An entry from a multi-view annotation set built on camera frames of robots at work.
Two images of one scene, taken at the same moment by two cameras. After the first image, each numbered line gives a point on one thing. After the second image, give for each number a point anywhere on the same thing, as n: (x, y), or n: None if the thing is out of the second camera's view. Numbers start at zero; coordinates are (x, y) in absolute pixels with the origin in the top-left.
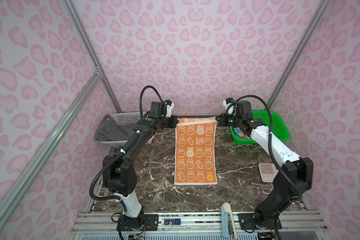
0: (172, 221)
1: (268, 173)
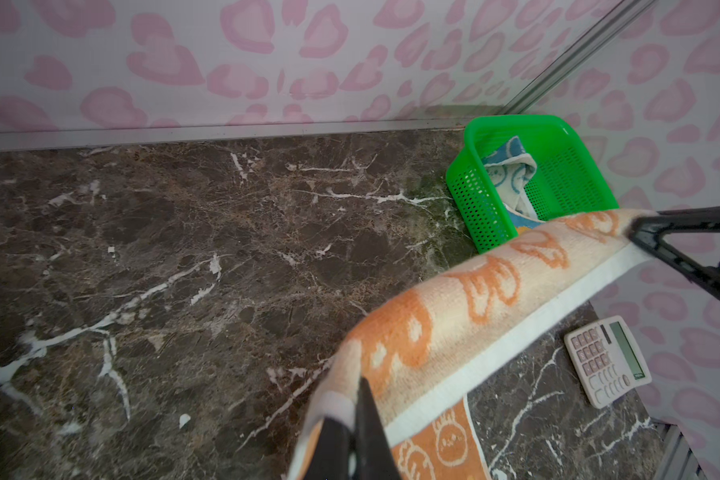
0: None
1: (607, 360)
